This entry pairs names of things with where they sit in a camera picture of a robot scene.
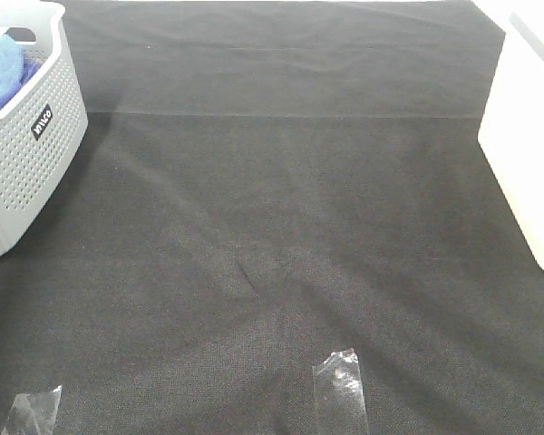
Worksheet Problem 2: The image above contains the blue microfibre towel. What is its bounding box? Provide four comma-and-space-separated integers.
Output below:
0, 34, 40, 111

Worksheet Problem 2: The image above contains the black table cloth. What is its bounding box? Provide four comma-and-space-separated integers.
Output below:
0, 1, 544, 434

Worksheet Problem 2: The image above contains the clear tape strip centre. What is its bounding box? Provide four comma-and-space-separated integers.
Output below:
312, 349, 369, 435

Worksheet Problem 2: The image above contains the clear tape strip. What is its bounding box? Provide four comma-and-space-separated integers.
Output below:
1, 385, 63, 435
312, 349, 369, 435

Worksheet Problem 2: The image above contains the grey perforated plastic basket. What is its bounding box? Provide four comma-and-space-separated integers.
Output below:
0, 1, 88, 256

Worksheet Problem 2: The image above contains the white plastic basket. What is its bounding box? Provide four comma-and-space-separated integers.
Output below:
478, 1, 544, 271

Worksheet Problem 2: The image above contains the clear tape strip left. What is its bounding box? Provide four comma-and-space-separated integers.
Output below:
1, 385, 63, 435

